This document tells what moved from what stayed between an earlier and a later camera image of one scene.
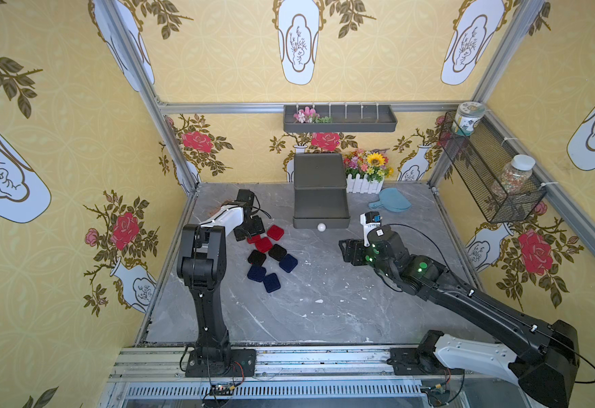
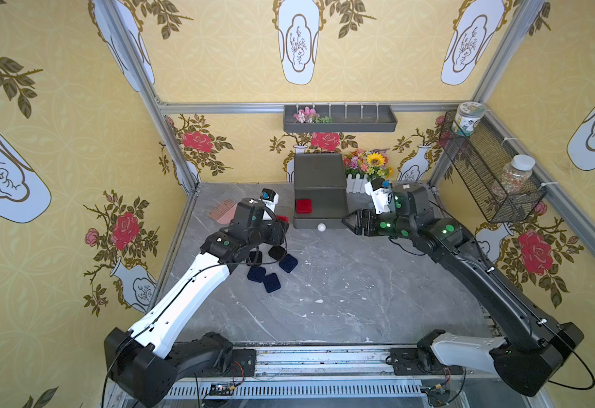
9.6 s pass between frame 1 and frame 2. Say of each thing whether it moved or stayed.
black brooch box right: stayed
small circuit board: stayed
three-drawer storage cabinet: stayed
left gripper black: moved
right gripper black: moved
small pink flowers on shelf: stayed
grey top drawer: stayed
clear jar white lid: stayed
